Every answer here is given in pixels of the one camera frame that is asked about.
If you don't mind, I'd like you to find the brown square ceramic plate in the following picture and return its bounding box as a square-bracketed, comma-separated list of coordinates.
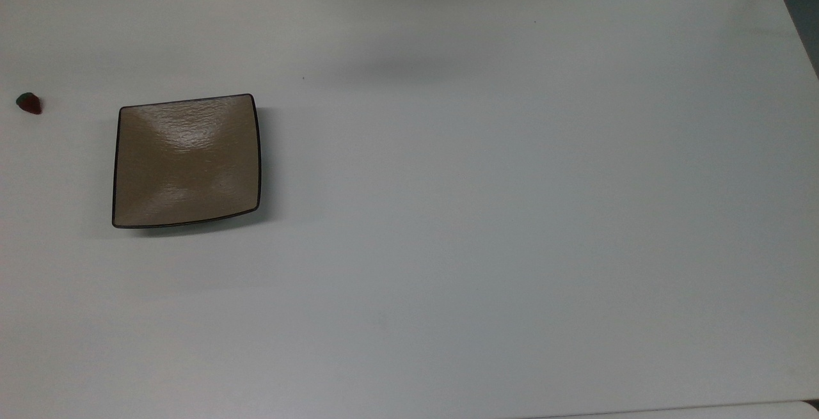
[112, 93, 262, 229]

